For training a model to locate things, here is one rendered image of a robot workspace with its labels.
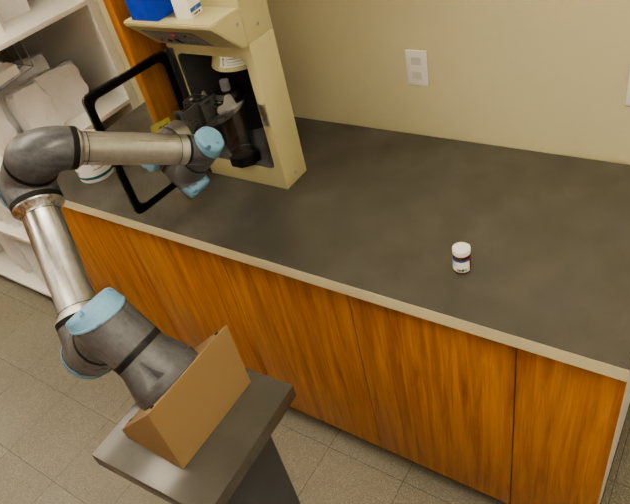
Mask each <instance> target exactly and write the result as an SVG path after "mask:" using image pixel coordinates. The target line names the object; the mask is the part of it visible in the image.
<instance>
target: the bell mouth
mask: <svg viewBox="0 0 630 504"><path fill-rule="evenodd" d="M211 66H212V68H213V69H214V70H216V71H219V72H237V71H242V70H245V69H247V66H246V63H245V62H244V61H243V60H242V59H240V58H230V57H219V56H212V64H211Z"/></svg>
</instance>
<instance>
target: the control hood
mask: <svg viewBox="0 0 630 504"><path fill-rule="evenodd" d="M202 10H203V11H202V12H201V13H199V14H198V15H197V16H195V17H194V18H193V19H177V18H176V15H175V12H173V13H171V14H169V15H168V16H166V17H165V18H163V19H161V20H160V21H139V20H132V18H131V17H130V18H128V19H126V20H125V21H124V22H123V23H124V24H125V26H127V27H129V28H131V29H133V30H135V31H137V32H139V33H141V34H143V35H145V36H146V37H148V38H150V39H152V40H154V41H156V42H158V43H164V42H162V41H160V40H158V39H156V38H154V37H152V36H150V35H148V34H146V33H144V32H143V31H141V30H144V31H160V32H176V33H191V34H193V35H195V36H197V37H199V38H200V39H202V40H204V41H206V42H207V43H209V44H211V45H213V46H210V47H223V48H236V49H244V48H245V47H247V46H248V42H247V38H246V35H245V31H244V27H243V23H242V20H241V16H240V12H239V9H238V8H233V7H202Z"/></svg>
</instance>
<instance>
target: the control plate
mask: <svg viewBox="0 0 630 504"><path fill-rule="evenodd" d="M141 31H143V32H144V33H146V34H148V35H150V36H152V37H154V38H156V39H158V40H160V41H162V42H164V43H177V44H190V45H203V46H213V45H211V44H209V43H207V42H206V41H204V40H202V39H200V38H199V37H197V36H195V35H193V34H191V33H176V32H160V31H144V30H141ZM172 35H175V36H172ZM183 35H184V36H187V37H184V36H183ZM161 39H164V40H161ZM168 39H170V40H172V41H173V42H169V41H168ZM174 39H178V40H180V41H182V42H184V40H185V41H187V42H186V43H179V42H177V41H176V40H174ZM190 41H193V42H192V43H191V42H190ZM197 41H198V42H200V43H199V44H197Z"/></svg>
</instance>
